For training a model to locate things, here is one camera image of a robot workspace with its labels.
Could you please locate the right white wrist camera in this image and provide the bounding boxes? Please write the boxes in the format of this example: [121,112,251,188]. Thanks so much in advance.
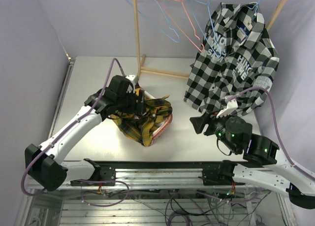
[216,96,238,118]

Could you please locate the aluminium frame base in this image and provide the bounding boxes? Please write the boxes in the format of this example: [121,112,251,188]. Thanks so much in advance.
[21,57,296,226]

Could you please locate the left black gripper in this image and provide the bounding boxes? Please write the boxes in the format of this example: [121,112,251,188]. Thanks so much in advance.
[116,89,146,115]

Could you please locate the loose cables under table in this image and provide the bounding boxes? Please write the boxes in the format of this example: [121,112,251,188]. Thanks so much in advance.
[81,176,269,226]

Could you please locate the pink hanger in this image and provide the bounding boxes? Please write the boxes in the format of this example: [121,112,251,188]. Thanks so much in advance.
[157,0,205,52]

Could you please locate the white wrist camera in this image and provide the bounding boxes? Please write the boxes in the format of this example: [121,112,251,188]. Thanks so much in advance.
[216,96,238,118]
[125,74,139,86]

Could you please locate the blue hanger of checkered shirt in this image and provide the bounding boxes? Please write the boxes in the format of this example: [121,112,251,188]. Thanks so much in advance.
[247,0,262,17]

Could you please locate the wooden clothes rack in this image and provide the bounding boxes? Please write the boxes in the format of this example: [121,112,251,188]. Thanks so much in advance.
[132,0,288,80]

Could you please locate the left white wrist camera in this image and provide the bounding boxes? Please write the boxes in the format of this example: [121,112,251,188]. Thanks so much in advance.
[125,74,139,86]

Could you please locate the blue wire hanger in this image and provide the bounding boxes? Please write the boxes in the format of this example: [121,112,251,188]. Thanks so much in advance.
[137,0,180,43]

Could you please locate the blue hanger of plaid shirt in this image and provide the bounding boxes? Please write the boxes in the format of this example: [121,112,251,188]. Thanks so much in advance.
[188,0,223,59]

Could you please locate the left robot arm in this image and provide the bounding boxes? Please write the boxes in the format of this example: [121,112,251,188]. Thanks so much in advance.
[24,75,144,192]

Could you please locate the yellow plaid shirt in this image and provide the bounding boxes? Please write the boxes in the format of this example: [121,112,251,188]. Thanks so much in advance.
[109,87,173,147]

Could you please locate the pink plastic basket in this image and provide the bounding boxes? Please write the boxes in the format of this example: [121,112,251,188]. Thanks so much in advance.
[139,88,173,147]

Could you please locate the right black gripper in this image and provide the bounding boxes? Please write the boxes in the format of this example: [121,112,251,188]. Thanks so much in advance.
[190,108,239,153]

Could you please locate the black white checkered shirt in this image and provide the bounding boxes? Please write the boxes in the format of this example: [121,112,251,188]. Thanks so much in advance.
[184,3,279,116]

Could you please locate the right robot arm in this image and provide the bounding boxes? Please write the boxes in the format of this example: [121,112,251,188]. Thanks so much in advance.
[189,113,315,209]

